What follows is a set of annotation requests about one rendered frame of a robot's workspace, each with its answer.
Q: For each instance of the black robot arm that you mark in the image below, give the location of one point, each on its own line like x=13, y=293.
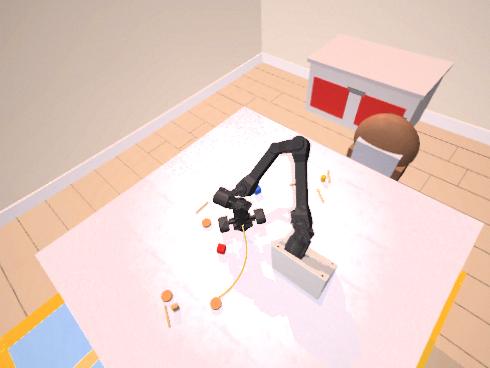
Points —
x=301, y=218

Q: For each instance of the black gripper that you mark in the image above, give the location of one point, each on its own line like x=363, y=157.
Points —
x=245, y=220

